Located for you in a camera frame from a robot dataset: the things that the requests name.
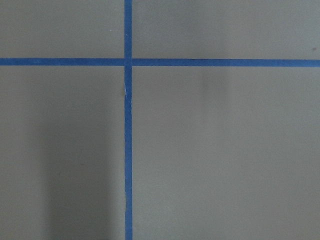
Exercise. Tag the vertical blue tape line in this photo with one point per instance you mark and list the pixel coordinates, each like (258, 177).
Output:
(128, 179)

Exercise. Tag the horizontal blue tape line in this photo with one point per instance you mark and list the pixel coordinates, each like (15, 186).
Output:
(161, 62)

